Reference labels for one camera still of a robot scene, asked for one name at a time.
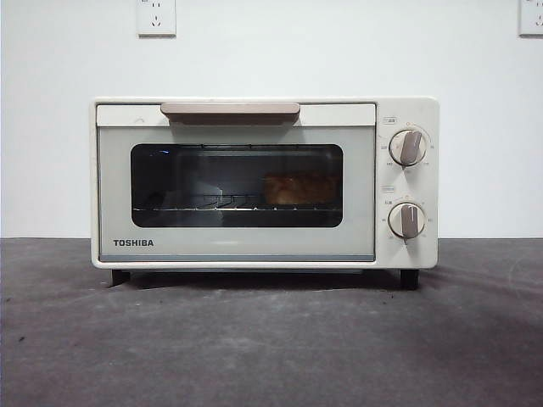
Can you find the golden brown bread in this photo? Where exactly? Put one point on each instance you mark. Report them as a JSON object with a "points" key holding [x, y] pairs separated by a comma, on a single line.
{"points": [[301, 188]]}

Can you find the white wall socket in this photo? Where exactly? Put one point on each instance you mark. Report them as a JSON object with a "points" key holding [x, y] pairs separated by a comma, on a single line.
{"points": [[156, 17], [532, 17]]}

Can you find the cream Toshiba toaster oven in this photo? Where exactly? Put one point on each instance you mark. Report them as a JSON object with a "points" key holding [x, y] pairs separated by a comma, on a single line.
{"points": [[407, 110]]}

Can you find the black oven foot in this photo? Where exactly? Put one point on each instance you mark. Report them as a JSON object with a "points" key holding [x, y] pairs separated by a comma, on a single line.
{"points": [[119, 276], [410, 280]]}

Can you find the cream taupe oven knob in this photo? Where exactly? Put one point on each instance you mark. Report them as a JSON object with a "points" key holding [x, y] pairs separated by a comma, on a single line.
{"points": [[408, 147], [407, 220]]}

